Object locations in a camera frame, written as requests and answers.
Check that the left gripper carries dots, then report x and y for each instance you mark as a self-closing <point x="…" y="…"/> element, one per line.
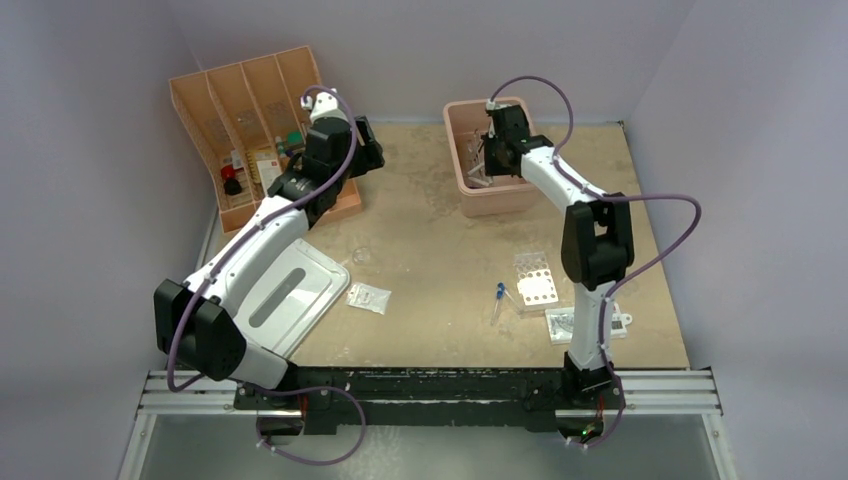
<point x="367" y="154"/>

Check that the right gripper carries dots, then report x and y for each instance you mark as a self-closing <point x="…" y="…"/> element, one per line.
<point x="490" y="168"/>

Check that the metal crucible tongs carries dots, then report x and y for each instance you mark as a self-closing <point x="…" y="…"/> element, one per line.
<point x="475" y="153"/>

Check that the small white packet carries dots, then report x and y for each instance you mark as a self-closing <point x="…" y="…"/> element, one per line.
<point x="367" y="297"/>

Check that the white clay triangle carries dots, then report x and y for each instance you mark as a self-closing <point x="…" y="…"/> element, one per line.
<point x="476" y="177"/>

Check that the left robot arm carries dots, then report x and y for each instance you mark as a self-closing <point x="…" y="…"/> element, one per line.
<point x="195" y="319"/>

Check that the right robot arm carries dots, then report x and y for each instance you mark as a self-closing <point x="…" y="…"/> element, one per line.
<point x="597" y="245"/>

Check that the pink plastic bin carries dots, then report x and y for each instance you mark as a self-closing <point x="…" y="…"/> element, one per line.
<point x="508" y="194"/>

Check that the white box in organizer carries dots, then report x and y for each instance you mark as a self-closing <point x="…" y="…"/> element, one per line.
<point x="269" y="168"/>

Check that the peach file organizer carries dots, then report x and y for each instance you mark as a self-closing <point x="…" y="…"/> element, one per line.
<point x="232" y="111"/>

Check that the red black bottle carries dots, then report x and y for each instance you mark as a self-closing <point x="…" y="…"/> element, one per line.
<point x="231" y="185"/>

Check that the white test tube rack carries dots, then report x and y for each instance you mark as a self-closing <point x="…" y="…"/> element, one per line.
<point x="535" y="284"/>

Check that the blue capped test tube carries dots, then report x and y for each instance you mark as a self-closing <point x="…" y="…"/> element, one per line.
<point x="500" y="293"/>

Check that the white plastic lid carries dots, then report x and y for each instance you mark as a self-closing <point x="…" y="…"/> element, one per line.
<point x="288" y="300"/>

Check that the white labelled package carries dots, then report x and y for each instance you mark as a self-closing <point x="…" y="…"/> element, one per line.
<point x="560" y="322"/>

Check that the black mounting base rail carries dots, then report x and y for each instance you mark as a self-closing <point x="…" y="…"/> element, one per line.
<point x="538" y="400"/>

